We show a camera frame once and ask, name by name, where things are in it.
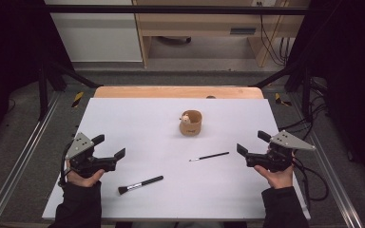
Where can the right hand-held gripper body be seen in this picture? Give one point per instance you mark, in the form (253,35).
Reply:
(286,141)

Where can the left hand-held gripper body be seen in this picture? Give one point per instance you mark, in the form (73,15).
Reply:
(80,146)

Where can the thin black brush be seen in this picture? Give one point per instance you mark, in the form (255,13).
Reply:
(209,156)

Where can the thick black makeup brush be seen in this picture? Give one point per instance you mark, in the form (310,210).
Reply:
(147,181)

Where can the brown cup with animal figure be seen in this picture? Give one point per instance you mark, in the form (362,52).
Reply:
(190,128)

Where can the person's left hand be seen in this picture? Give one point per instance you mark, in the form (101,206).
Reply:
(84,181)

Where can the person's right hand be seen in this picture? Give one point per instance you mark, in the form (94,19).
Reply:
(280,180)

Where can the yellow clamp right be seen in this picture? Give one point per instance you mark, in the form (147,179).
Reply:
(278,99)

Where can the yellow clamp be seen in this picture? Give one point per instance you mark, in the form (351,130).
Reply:
(278,99)
(77,99)

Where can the white board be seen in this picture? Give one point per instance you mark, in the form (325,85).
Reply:
(158,139)

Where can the yellow clamp left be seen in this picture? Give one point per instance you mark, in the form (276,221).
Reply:
(77,99)

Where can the black metal stand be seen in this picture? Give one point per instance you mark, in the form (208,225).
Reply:
(42,95)
(305,95)

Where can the wooden table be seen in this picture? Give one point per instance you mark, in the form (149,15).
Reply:
(171,92)

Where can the black curtain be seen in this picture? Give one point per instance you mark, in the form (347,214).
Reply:
(9,47)
(351,63)

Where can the white cabinet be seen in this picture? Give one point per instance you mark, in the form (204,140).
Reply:
(98,38)

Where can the wooden desk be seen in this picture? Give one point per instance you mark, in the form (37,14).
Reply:
(196,22)

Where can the aluminium floor rail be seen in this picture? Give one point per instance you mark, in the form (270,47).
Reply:
(332,177)
(22,155)

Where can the black horizontal frame bar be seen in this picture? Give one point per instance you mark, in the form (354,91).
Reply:
(171,9)

